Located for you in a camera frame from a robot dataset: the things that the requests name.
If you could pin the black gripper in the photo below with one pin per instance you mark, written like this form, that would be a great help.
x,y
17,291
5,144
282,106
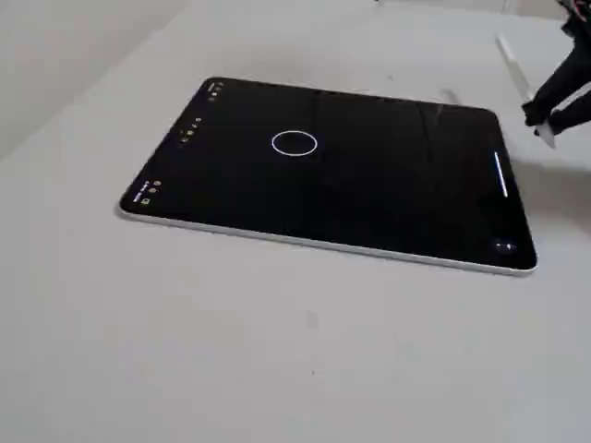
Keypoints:
x,y
555,94

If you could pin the black screen tablet silver frame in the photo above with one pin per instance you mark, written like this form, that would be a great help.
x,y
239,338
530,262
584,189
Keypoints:
x,y
351,184

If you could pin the white stylus pen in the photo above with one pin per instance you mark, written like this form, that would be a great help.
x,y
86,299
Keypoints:
x,y
513,66

